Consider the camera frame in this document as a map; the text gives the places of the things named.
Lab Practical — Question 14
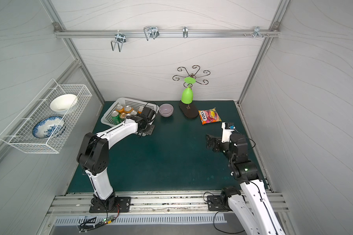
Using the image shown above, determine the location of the white plastic basket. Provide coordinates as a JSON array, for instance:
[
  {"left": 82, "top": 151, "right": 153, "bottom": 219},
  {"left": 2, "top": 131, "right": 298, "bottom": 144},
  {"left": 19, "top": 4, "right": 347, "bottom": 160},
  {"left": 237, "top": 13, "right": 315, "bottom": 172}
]
[{"left": 101, "top": 98, "right": 159, "bottom": 127}]

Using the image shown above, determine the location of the orange Fanta can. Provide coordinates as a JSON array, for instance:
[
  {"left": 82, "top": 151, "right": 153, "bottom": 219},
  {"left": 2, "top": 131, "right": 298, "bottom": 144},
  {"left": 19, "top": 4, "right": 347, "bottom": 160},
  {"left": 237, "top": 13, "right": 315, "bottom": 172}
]
[{"left": 137, "top": 106, "right": 144, "bottom": 114}]

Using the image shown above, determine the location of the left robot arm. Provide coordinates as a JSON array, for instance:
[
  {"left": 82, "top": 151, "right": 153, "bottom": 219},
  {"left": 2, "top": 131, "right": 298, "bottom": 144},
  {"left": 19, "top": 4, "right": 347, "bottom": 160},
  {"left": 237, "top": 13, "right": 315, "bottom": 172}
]
[{"left": 76, "top": 107, "right": 156, "bottom": 211}]

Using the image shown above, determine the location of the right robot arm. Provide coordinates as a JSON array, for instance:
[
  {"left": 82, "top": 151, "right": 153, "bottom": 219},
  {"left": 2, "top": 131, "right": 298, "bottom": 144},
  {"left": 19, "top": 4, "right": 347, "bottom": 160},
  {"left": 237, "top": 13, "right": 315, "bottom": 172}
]
[{"left": 206, "top": 132, "right": 285, "bottom": 235}]

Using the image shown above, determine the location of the orange can back middle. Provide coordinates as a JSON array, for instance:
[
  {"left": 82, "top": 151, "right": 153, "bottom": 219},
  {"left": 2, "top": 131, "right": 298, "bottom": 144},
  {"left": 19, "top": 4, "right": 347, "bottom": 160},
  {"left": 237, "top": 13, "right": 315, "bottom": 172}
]
[{"left": 124, "top": 105, "right": 133, "bottom": 114}]

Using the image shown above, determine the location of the green beer can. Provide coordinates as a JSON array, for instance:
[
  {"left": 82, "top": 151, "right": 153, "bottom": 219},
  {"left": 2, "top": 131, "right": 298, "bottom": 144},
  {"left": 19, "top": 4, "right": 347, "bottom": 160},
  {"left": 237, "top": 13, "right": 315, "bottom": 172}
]
[{"left": 119, "top": 112, "right": 127, "bottom": 122}]

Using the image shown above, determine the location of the pink bowl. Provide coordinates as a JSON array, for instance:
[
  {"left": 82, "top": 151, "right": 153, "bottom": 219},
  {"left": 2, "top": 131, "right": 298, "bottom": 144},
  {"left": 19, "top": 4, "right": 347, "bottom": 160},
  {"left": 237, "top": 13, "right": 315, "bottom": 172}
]
[{"left": 159, "top": 103, "right": 174, "bottom": 118}]

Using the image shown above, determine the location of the colourful snack bag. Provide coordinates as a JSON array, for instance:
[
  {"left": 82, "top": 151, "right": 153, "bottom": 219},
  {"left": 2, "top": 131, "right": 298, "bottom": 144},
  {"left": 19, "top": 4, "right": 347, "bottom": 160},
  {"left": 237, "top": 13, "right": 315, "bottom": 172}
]
[{"left": 198, "top": 108, "right": 222, "bottom": 125}]

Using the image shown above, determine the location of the green Sprite can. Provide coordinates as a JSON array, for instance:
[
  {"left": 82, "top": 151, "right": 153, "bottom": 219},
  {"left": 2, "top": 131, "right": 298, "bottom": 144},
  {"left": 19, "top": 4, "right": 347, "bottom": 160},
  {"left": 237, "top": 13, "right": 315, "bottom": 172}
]
[{"left": 111, "top": 111, "right": 122, "bottom": 125}]

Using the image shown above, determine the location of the orange can back left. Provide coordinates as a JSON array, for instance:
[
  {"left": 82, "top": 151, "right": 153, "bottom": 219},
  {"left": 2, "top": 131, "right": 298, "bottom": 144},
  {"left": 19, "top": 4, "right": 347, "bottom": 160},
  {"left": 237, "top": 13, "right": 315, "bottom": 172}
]
[{"left": 115, "top": 104, "right": 125, "bottom": 114}]

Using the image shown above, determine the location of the black metal cup stand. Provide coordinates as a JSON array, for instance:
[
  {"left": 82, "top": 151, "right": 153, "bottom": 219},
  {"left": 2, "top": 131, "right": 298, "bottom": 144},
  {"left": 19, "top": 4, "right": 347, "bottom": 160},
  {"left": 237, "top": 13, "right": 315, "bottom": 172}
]
[{"left": 172, "top": 65, "right": 211, "bottom": 119}]

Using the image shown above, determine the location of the green plastic wine glass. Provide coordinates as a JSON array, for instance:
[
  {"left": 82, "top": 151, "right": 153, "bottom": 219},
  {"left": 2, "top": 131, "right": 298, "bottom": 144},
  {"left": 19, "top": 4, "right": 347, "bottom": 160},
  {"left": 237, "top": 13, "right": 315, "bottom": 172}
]
[{"left": 181, "top": 77, "right": 196, "bottom": 104}]

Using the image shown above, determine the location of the white ceramic bowl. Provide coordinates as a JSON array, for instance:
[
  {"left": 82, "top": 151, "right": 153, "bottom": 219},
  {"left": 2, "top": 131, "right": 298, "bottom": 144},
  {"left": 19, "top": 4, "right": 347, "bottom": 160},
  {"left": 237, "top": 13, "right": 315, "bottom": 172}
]
[{"left": 50, "top": 94, "right": 78, "bottom": 115}]

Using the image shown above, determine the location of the double metal hook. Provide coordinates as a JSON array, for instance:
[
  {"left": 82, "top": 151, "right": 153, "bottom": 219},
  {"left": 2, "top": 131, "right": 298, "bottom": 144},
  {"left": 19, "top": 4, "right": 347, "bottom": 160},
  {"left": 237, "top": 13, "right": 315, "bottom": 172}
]
[{"left": 111, "top": 31, "right": 126, "bottom": 52}]

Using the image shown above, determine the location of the metal loop hook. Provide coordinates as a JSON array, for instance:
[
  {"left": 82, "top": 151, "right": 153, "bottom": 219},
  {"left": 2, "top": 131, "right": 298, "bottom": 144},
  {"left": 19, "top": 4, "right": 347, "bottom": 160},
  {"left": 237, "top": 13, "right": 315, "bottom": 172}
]
[{"left": 143, "top": 26, "right": 159, "bottom": 41}]

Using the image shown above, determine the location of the blue patterned plate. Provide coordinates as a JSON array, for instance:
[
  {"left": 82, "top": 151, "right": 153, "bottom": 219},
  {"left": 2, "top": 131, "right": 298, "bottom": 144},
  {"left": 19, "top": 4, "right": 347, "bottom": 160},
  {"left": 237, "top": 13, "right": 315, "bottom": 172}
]
[{"left": 32, "top": 116, "right": 65, "bottom": 139}]

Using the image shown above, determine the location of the small metal hook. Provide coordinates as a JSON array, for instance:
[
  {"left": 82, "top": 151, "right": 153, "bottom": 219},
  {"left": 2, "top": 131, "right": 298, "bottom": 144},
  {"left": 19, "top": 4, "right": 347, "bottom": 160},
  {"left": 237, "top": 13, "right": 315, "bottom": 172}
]
[{"left": 182, "top": 26, "right": 188, "bottom": 38}]

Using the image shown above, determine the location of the right metal hook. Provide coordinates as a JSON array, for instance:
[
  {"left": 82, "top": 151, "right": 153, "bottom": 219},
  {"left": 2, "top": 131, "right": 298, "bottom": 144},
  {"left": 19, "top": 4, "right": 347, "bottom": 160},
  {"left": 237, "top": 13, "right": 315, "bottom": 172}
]
[{"left": 243, "top": 26, "right": 269, "bottom": 38}]

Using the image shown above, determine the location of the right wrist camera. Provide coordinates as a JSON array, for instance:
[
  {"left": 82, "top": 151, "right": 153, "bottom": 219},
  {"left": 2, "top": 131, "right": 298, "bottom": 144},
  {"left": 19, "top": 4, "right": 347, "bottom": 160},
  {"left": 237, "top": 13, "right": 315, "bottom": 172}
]
[{"left": 221, "top": 122, "right": 235, "bottom": 143}]

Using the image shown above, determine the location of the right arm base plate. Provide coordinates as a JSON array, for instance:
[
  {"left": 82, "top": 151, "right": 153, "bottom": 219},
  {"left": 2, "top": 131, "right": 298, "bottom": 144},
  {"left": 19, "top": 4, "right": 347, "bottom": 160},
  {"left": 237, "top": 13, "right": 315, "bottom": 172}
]
[{"left": 206, "top": 195, "right": 224, "bottom": 212}]

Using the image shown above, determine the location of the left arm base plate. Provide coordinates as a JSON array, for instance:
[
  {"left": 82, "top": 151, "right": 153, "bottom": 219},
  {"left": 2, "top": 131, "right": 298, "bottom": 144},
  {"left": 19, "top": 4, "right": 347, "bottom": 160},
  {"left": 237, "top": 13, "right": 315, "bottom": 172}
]
[{"left": 89, "top": 195, "right": 131, "bottom": 213}]

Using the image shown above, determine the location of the white wire wall basket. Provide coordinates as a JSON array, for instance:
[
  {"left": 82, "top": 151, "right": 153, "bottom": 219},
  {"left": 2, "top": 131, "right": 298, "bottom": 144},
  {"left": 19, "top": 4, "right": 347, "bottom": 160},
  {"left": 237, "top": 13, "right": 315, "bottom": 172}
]
[{"left": 0, "top": 79, "right": 92, "bottom": 154}]

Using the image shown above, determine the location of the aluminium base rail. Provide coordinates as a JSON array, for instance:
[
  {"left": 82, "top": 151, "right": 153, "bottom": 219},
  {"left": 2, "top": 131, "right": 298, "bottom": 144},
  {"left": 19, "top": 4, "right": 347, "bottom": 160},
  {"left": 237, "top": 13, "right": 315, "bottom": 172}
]
[{"left": 46, "top": 190, "right": 289, "bottom": 216}]

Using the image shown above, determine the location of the aluminium top rail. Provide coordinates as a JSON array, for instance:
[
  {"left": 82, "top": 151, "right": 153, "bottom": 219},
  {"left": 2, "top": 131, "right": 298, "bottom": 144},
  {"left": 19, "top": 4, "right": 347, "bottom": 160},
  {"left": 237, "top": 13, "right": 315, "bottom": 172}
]
[{"left": 55, "top": 28, "right": 281, "bottom": 39}]

